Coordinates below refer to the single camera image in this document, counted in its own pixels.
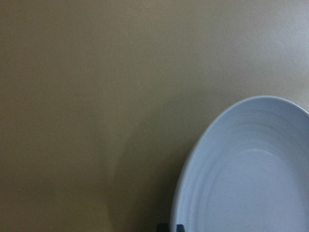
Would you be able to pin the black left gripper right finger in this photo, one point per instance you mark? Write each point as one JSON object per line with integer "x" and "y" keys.
{"x": 180, "y": 228}

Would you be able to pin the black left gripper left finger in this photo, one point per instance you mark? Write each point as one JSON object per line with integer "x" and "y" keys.
{"x": 162, "y": 228}

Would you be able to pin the blue round plate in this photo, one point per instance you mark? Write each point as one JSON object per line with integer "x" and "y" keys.
{"x": 249, "y": 171}

